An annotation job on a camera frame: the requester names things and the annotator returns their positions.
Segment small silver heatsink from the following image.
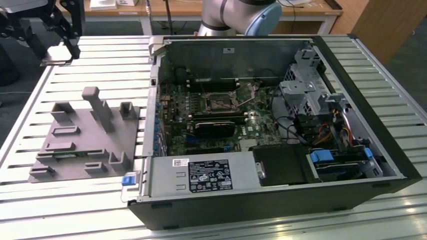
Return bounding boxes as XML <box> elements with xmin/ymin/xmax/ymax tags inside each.
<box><xmin>240</xmin><ymin>139</ymin><xmax>260</xmax><ymax>152</ymax></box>

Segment grey plastic parts rack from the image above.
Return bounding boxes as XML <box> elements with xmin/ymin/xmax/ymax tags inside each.
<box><xmin>27</xmin><ymin>86</ymin><xmax>142</xmax><ymax>185</ymax></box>

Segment black hanging cables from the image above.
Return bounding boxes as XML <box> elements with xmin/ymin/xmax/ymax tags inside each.
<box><xmin>144</xmin><ymin>0</ymin><xmax>188</xmax><ymax>35</ymax></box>

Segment silver metal drive cage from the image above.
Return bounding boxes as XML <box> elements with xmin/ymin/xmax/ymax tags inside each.
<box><xmin>279</xmin><ymin>48</ymin><xmax>330</xmax><ymax>116</ymax></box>

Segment black wire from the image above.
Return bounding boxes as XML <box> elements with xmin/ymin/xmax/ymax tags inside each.
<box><xmin>271</xmin><ymin>89</ymin><xmax>302</xmax><ymax>144</ymax></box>

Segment hard disk in blue carrier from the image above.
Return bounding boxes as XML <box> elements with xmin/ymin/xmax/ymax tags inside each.
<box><xmin>306</xmin><ymin>147</ymin><xmax>383</xmax><ymax>182</ymax></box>

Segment black graphics card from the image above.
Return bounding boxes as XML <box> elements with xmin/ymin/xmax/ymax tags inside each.
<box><xmin>194</xmin><ymin>121</ymin><xmax>236</xmax><ymax>139</ymax></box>

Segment black open PC case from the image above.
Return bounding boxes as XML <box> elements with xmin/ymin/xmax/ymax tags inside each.
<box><xmin>126</xmin><ymin>34</ymin><xmax>423</xmax><ymax>231</ymax></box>

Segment green motherboard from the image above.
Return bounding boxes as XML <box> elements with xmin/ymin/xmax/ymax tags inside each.
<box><xmin>155</xmin><ymin>79</ymin><xmax>292</xmax><ymax>157</ymax></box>

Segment thin wire locking lever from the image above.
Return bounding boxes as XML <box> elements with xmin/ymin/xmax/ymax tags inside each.
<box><xmin>238</xmin><ymin>94</ymin><xmax>260</xmax><ymax>106</ymax></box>

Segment black plastic shroud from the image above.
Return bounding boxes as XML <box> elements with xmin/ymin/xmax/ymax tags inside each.
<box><xmin>251</xmin><ymin>144</ymin><xmax>316</xmax><ymax>187</ymax></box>

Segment wooden desk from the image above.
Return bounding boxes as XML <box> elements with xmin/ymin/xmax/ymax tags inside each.
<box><xmin>75</xmin><ymin>0</ymin><xmax>344</xmax><ymax>36</ymax></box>

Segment CPU socket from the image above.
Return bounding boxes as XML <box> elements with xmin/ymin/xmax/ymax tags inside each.
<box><xmin>203</xmin><ymin>92</ymin><xmax>242</xmax><ymax>113</ymax></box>

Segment wooden cabinet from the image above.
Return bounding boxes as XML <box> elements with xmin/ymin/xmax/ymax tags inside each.
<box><xmin>350</xmin><ymin>0</ymin><xmax>427</xmax><ymax>66</ymax></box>

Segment grey power supply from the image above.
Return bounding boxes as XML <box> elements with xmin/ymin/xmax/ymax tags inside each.
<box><xmin>146</xmin><ymin>152</ymin><xmax>262</xmax><ymax>197</ymax></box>

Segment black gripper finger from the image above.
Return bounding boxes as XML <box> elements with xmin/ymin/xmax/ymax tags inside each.
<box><xmin>39</xmin><ymin>0</ymin><xmax>84</xmax><ymax>60</ymax></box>
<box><xmin>0</xmin><ymin>23</ymin><xmax>48</xmax><ymax>62</ymax></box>

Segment metal socket cover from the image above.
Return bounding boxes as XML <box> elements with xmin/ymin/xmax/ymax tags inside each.
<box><xmin>243</xmin><ymin>80</ymin><xmax>267</xmax><ymax>101</ymax></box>

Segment white box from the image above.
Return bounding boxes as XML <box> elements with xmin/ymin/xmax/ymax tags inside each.
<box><xmin>88</xmin><ymin>0</ymin><xmax>119</xmax><ymax>11</ymax></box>

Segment silver square CPU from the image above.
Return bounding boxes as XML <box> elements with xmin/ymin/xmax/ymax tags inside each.
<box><xmin>39</xmin><ymin>46</ymin><xmax>74</xmax><ymax>67</ymax></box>

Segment black RAM slot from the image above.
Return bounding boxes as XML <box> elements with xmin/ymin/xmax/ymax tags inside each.
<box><xmin>190</xmin><ymin>112</ymin><xmax>247</xmax><ymax>120</ymax></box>
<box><xmin>191</xmin><ymin>116</ymin><xmax>248</xmax><ymax>124</ymax></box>

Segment coloured wire bundle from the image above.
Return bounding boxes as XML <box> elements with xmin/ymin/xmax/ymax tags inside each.
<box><xmin>312</xmin><ymin>122</ymin><xmax>355</xmax><ymax>146</ymax></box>

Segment green RAM stick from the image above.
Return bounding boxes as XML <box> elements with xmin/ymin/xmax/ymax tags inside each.
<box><xmin>52</xmin><ymin>152</ymin><xmax>90</xmax><ymax>159</ymax></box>

